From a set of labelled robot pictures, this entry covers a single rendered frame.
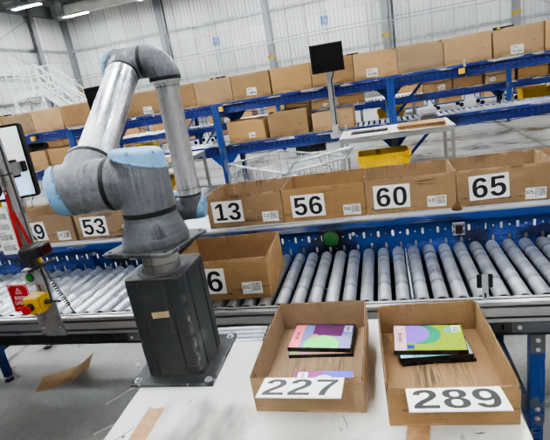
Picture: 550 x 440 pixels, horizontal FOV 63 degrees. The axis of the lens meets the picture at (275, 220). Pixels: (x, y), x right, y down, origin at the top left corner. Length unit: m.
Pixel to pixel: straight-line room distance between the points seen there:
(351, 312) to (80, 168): 0.91
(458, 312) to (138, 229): 0.95
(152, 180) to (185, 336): 0.45
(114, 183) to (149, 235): 0.16
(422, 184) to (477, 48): 4.68
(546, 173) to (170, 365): 1.66
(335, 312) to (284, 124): 5.15
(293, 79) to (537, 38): 3.09
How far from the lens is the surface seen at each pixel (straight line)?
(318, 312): 1.49
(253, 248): 2.03
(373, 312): 1.65
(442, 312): 1.45
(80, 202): 1.33
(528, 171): 2.17
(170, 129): 1.75
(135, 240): 1.28
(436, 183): 2.11
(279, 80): 6.69
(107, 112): 1.55
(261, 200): 2.18
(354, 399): 1.18
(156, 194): 1.25
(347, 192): 2.11
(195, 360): 1.39
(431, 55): 6.58
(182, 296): 1.30
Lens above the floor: 1.54
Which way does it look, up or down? 17 degrees down
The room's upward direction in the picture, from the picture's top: 10 degrees counter-clockwise
